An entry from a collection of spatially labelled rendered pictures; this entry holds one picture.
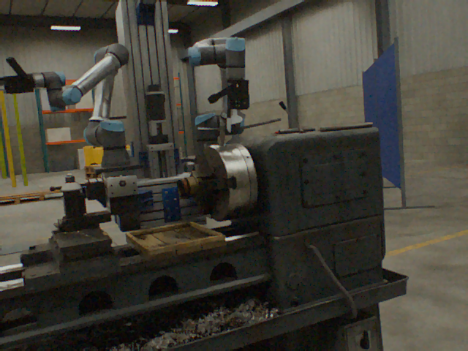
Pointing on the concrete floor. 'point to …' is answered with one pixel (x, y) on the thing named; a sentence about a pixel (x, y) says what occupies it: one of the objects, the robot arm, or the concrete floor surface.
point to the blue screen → (387, 116)
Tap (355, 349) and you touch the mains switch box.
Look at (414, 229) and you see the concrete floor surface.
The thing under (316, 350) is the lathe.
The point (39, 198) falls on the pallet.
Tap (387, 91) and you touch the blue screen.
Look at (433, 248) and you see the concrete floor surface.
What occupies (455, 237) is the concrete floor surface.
